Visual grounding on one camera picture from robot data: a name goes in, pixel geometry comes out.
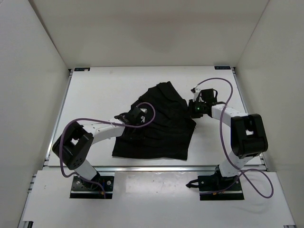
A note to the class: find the aluminium table rail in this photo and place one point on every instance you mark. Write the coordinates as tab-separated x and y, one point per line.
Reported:
157	168

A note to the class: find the left blue corner label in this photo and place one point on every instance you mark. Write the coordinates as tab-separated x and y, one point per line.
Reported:
81	69

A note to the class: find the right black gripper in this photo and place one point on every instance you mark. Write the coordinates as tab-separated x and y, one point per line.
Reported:
191	105

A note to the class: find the black pleated skirt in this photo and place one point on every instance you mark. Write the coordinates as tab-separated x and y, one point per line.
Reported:
169	134

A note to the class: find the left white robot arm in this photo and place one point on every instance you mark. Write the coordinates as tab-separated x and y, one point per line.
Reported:
79	138

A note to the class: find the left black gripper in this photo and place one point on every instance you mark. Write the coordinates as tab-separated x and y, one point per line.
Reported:
142	121

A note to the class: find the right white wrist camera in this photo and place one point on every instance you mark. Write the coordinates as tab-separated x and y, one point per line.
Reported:
196	95

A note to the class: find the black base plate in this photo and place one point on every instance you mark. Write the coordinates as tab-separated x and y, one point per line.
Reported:
82	190
214	188

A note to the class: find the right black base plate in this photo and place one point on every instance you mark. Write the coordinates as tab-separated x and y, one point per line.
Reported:
214	188

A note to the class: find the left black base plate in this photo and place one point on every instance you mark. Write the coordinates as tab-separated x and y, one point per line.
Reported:
82	190

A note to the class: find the right blue corner label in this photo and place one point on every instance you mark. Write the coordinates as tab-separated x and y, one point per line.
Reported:
222	67

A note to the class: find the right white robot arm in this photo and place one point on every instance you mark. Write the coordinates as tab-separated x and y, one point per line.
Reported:
247	134

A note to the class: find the blue corner label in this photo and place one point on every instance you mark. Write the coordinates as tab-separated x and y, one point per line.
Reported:
222	67
81	69

